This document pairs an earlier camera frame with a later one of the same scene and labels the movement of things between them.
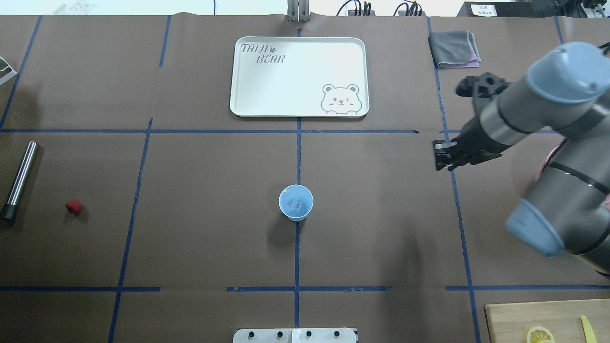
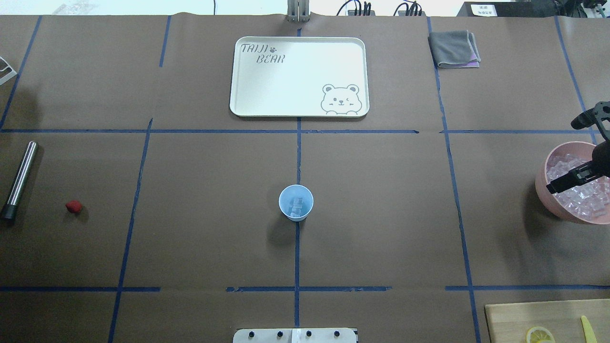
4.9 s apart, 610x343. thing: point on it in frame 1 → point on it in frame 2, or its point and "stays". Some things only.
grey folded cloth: [454, 49] stays
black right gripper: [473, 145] → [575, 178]
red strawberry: [74, 206] stays
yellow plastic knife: [590, 335] stays
